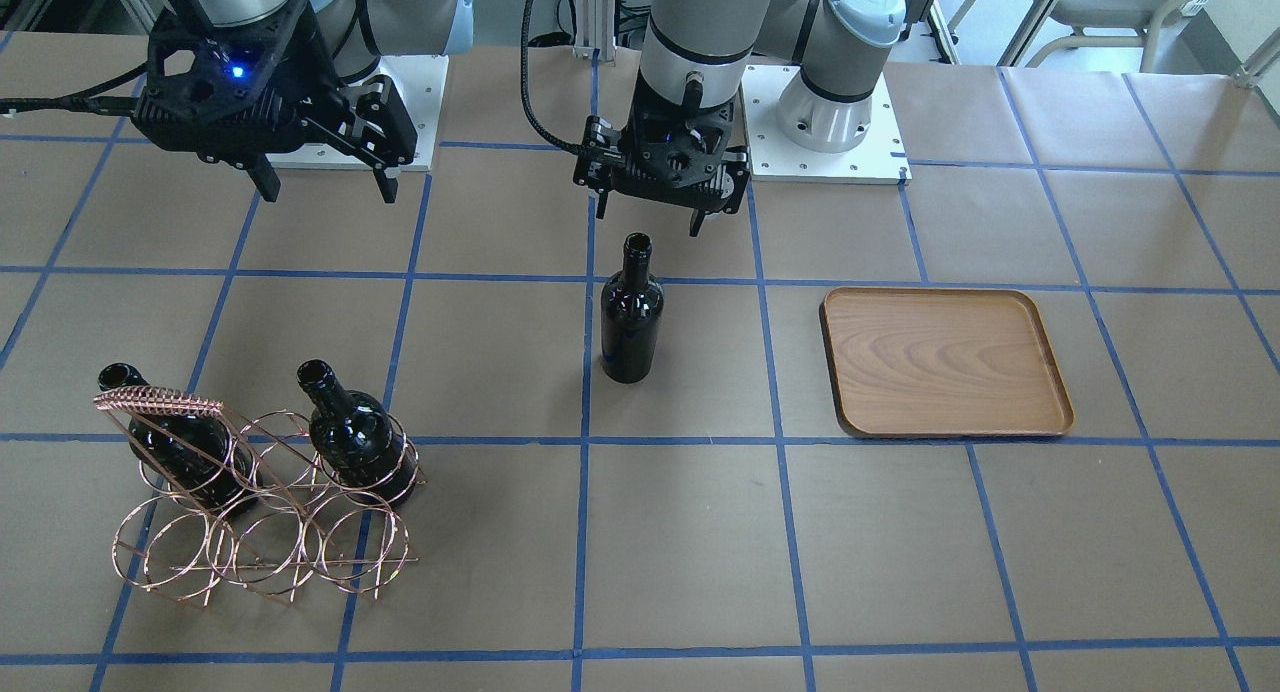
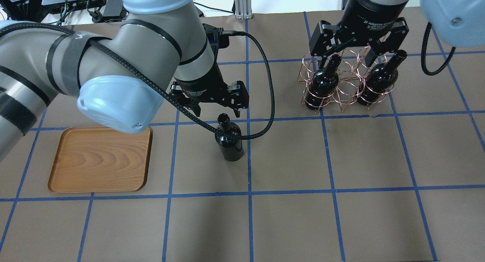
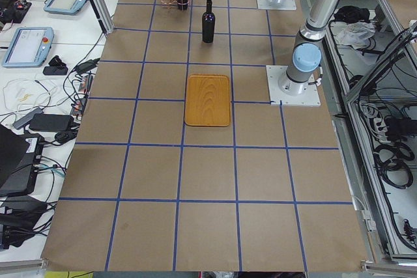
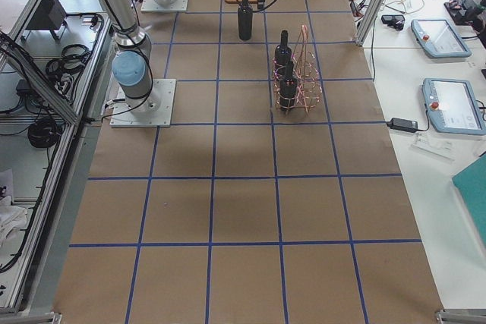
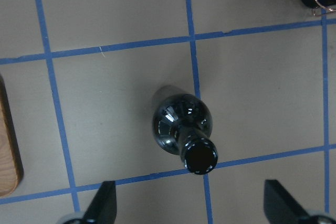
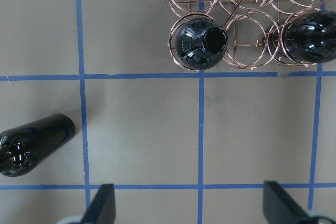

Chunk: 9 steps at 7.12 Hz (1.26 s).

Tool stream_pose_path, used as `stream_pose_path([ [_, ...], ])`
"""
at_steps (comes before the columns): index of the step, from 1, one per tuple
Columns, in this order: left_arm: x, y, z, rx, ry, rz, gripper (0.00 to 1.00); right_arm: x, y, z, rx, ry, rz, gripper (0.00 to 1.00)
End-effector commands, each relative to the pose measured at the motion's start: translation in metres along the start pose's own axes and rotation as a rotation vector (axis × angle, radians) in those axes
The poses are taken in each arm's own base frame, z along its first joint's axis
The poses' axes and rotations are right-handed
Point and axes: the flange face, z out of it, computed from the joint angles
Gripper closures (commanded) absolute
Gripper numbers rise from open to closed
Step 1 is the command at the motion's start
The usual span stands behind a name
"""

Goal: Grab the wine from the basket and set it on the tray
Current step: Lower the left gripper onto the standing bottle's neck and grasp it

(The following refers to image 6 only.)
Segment copper wire bottle basket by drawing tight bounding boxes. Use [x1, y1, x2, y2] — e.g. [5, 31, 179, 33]
[166, 0, 335, 72]

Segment dark wine bottle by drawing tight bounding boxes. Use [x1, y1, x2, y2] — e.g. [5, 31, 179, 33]
[175, 17, 228, 70]
[1, 114, 76, 177]
[282, 10, 335, 63]

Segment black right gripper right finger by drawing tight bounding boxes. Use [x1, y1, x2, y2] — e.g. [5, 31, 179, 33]
[263, 180, 310, 224]

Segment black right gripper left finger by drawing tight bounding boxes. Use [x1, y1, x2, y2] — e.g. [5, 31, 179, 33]
[80, 184, 116, 224]

